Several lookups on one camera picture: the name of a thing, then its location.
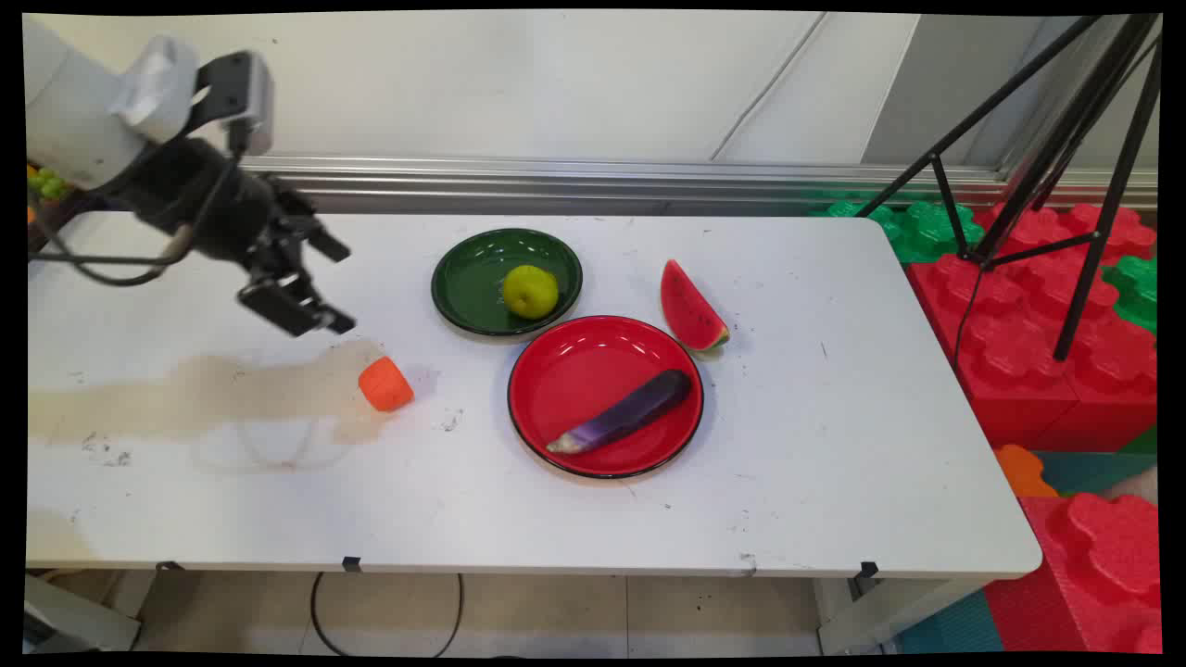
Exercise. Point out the green foam block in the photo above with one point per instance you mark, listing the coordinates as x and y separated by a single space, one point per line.
913 232
1138 292

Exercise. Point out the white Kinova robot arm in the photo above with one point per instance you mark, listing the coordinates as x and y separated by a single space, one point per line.
74 111

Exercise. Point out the orange foam piece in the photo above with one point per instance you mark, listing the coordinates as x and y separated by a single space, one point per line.
1022 471

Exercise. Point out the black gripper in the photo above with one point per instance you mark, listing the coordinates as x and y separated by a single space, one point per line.
199 208

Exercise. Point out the aluminium rail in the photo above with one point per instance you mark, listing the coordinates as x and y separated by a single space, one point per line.
602 181

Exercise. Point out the orange carrot piece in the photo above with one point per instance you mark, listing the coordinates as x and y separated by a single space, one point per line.
384 383

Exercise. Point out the large red foam block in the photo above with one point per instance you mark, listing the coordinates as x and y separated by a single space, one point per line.
1019 352

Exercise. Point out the purple eggplant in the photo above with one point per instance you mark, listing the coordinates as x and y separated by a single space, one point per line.
630 412

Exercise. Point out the yellow green apple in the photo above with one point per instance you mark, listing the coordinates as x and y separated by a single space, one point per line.
530 292

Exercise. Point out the green plate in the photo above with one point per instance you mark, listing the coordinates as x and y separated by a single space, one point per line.
473 283

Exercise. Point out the white table leg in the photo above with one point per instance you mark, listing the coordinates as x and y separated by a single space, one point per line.
79 616
889 611

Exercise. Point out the green toy fruit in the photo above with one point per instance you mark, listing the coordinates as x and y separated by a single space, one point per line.
46 183

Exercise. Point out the red plate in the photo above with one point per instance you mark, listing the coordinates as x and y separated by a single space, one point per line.
574 371

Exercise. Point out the watermelon slice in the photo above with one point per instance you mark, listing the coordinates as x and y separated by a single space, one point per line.
690 310

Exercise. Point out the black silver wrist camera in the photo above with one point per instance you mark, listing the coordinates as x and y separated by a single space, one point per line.
243 93

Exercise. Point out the black tripod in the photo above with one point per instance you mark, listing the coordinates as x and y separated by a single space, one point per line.
1107 120

